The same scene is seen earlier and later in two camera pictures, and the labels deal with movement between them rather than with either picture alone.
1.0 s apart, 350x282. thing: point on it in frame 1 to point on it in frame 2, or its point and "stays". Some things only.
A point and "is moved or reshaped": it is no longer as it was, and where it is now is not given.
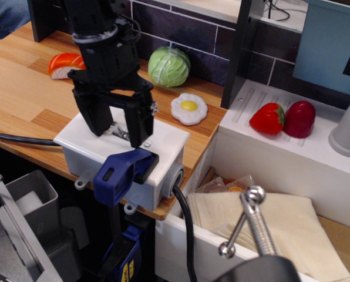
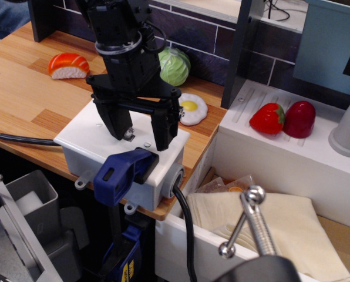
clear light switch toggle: [118, 131] is moved or reshaped
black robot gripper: [110, 67] to [134, 80]
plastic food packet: [217, 185] stays
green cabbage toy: [169, 66] stays
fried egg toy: [188, 109] stays
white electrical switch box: [83, 151] stays
